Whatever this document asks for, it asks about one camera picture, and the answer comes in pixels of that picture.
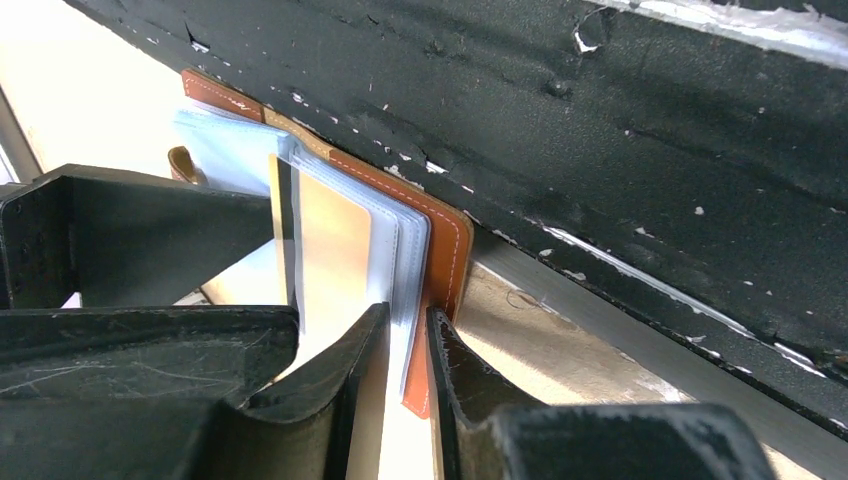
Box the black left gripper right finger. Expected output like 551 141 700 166
426 307 775 479

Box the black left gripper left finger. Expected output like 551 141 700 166
1 303 389 479

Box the brown leather card holder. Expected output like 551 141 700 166
170 69 474 419

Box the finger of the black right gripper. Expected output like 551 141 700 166
1 164 273 309

